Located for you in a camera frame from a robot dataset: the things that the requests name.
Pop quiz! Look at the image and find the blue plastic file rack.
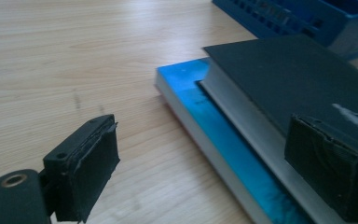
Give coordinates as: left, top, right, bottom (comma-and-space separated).
212, 0, 358, 62

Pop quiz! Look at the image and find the glossy blue book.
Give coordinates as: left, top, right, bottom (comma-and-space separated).
154, 57, 311, 224

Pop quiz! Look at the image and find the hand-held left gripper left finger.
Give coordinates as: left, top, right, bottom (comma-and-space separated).
42, 114, 121, 223

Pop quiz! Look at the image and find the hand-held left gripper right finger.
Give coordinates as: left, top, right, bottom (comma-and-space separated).
284, 114, 358, 223

